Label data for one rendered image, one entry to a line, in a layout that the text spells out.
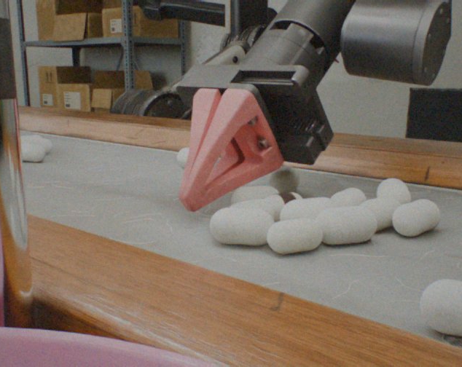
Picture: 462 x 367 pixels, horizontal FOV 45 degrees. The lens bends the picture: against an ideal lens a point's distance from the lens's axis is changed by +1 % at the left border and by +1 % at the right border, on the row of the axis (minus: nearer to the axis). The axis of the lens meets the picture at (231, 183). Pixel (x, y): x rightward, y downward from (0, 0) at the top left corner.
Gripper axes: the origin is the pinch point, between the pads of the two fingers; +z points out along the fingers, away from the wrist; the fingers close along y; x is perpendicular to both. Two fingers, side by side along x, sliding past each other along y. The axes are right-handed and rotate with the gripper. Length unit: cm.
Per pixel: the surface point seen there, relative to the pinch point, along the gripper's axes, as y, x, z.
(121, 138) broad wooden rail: -32.3, 13.7, -15.0
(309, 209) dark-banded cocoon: 7.9, 0.8, -1.3
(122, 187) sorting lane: -11.5, 3.6, -1.6
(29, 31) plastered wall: -385, 111, -189
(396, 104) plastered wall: -78, 139, -158
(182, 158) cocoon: -13.3, 8.2, -9.2
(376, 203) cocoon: 10.3, 2.9, -4.0
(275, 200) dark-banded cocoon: 4.6, 1.8, -2.1
